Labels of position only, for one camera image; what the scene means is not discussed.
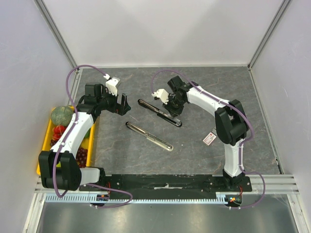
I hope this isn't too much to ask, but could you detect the red cherry tomato cluster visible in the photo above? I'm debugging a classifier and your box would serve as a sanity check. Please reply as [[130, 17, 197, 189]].
[[52, 125, 66, 141]]

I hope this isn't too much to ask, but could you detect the red white staple box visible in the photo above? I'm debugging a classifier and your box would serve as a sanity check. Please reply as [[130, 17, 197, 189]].
[[203, 132, 217, 146]]

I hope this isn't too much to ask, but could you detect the silver and black stapler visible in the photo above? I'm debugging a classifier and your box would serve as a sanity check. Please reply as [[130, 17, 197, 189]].
[[125, 121, 174, 151]]

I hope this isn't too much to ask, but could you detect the purple grape bunch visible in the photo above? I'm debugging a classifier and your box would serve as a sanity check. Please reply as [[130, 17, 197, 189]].
[[76, 148, 88, 168]]

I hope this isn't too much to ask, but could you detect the green striped melon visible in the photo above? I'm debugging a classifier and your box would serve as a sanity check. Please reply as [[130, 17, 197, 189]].
[[51, 106, 73, 127]]

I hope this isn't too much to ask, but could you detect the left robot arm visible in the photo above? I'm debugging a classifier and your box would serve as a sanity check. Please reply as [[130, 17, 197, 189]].
[[38, 78, 131, 193]]

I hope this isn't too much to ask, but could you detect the grey cable duct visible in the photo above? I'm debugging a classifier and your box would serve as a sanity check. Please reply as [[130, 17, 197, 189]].
[[45, 193, 238, 204]]

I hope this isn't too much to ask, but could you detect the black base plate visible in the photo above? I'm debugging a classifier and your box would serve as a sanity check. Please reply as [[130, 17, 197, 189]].
[[79, 173, 253, 195]]

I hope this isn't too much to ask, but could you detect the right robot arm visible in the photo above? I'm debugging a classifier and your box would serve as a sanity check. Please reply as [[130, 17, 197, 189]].
[[153, 76, 253, 192]]

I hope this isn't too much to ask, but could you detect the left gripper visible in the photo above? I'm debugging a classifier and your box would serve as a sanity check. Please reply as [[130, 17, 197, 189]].
[[97, 86, 130, 116]]

